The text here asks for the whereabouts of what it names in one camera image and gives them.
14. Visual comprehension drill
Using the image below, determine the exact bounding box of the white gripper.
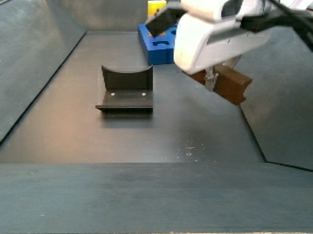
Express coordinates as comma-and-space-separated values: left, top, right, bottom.
174, 0, 274, 91

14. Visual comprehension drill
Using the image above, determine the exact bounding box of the brown arch block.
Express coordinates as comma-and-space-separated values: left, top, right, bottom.
191, 65, 251, 105

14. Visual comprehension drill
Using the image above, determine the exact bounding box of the dark grey curved fixture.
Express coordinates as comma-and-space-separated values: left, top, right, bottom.
95, 66, 152, 112

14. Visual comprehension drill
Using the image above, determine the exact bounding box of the blue shape sorter base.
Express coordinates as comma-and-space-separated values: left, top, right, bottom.
137, 24, 176, 65

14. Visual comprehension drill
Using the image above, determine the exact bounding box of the yellow slotted block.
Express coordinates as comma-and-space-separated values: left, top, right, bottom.
148, 0, 165, 16

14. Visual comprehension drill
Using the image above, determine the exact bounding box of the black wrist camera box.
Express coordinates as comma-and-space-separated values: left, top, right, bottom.
144, 5, 186, 37

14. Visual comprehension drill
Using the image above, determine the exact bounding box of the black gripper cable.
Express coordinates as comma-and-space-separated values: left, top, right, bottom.
239, 0, 313, 52

